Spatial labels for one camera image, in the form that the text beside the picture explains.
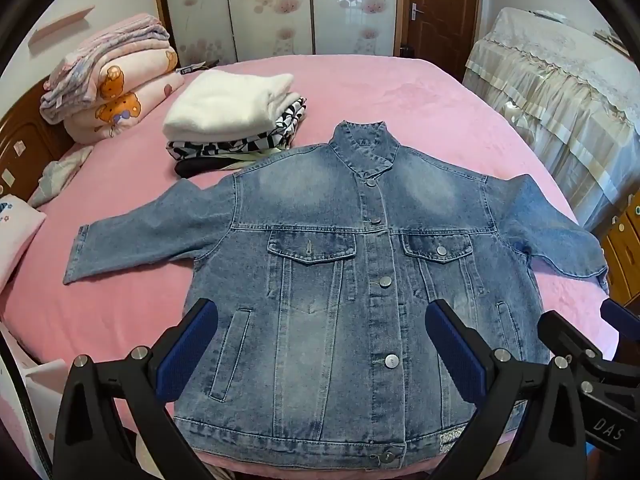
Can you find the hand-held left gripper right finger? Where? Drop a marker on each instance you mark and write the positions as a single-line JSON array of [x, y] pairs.
[[455, 350]]

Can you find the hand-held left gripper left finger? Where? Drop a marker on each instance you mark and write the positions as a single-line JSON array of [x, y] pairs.
[[185, 350]]

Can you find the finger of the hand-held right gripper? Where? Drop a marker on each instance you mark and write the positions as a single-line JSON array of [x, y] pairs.
[[617, 311], [560, 330]]

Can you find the blue denim jacket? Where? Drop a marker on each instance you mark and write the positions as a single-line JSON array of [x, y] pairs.
[[320, 240]]

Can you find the wooden drawer chest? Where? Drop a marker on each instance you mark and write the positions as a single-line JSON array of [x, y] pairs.
[[625, 255]]

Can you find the folded black garment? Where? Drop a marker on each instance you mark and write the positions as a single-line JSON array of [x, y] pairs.
[[200, 166]]

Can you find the pink embroidered pillow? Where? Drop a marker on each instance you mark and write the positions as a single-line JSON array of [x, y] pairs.
[[17, 230]]

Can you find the folded black-white patterned garment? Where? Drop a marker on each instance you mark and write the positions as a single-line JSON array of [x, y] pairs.
[[235, 147]]

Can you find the folded pale green garment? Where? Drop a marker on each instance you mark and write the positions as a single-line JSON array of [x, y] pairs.
[[260, 154]]

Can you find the small grey-white patterned cloth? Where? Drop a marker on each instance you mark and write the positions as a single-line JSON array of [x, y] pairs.
[[57, 172]]

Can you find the folded white fleece sweater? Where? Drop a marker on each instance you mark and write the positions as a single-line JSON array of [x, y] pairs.
[[220, 105]]

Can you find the folded pink bear-print quilt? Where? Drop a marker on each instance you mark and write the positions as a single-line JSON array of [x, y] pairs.
[[130, 100]]

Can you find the wooden headboard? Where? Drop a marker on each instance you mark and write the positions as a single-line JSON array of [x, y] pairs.
[[30, 145]]

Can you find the pink plush bed blanket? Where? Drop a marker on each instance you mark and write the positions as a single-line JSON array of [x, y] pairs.
[[425, 90]]

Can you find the small black item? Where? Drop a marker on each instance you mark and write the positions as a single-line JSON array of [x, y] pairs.
[[192, 67]]

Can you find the black object by door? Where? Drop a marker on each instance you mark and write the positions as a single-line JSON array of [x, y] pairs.
[[408, 51]]

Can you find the folded bear print quilts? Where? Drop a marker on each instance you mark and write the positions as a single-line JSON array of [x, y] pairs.
[[100, 45]]

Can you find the brown wooden door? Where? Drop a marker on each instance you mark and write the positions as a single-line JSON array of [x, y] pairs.
[[440, 25]]

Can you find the floral wardrobe doors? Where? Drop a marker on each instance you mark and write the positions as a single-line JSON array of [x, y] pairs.
[[270, 10]]

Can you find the pink wall shelf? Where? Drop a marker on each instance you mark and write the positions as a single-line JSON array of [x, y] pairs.
[[60, 27]]

